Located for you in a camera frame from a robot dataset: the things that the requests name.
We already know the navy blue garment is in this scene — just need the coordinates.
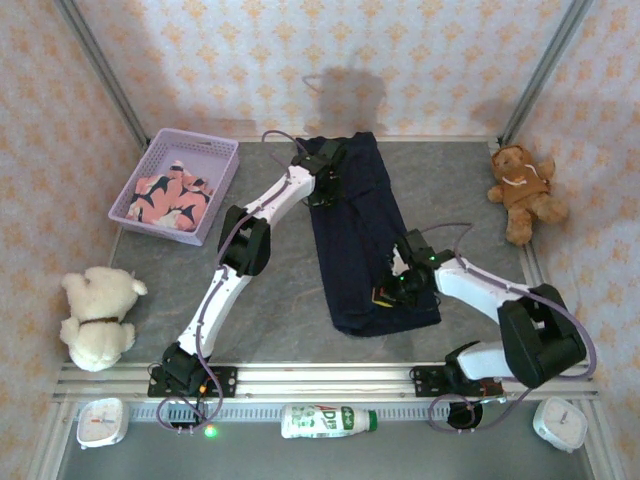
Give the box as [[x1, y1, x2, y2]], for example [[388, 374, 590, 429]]
[[294, 131, 442, 339]]

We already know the purple plastic basket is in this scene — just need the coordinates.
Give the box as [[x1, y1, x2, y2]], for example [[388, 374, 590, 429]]
[[107, 127, 240, 247]]

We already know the pink patterned garment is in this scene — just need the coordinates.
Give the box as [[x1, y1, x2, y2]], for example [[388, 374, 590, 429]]
[[124, 159, 217, 232]]

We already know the brown teddy bear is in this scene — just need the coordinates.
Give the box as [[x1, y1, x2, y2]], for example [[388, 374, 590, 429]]
[[487, 143, 570, 246]]

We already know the white and green drink bottle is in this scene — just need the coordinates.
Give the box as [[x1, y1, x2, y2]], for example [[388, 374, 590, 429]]
[[280, 403, 379, 440]]

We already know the white clock with purple hands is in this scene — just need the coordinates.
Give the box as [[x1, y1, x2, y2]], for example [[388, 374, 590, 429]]
[[532, 397, 589, 454]]

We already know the white plush toy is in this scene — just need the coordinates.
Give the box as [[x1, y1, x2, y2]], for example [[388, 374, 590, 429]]
[[59, 266, 149, 372]]

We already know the white clock with orange hands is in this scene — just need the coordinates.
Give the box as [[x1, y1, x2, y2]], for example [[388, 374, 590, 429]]
[[75, 397, 126, 450]]

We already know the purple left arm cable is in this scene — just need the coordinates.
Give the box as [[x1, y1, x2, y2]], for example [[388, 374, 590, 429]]
[[157, 129, 314, 434]]

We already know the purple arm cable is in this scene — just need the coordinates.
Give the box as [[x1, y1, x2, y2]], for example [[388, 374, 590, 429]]
[[419, 222, 597, 434], [157, 129, 314, 434]]

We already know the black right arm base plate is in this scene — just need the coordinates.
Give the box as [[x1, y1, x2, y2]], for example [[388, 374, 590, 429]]
[[409, 364, 504, 399]]

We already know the aluminium mounting rail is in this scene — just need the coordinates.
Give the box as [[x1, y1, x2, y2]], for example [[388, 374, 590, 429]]
[[52, 360, 600, 401]]

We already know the black round cable grommet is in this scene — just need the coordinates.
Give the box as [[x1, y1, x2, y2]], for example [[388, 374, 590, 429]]
[[447, 402, 485, 432]]

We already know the grey slotted cable duct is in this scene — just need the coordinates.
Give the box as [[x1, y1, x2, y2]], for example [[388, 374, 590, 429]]
[[74, 402, 451, 422]]

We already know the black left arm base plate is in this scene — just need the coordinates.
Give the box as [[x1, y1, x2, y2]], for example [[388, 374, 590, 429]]
[[147, 365, 238, 399]]

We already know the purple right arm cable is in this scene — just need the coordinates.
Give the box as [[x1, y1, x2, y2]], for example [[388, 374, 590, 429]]
[[419, 222, 597, 434]]

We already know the aluminium frame post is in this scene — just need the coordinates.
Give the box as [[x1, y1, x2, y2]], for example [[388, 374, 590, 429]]
[[499, 0, 596, 146], [54, 0, 151, 146]]

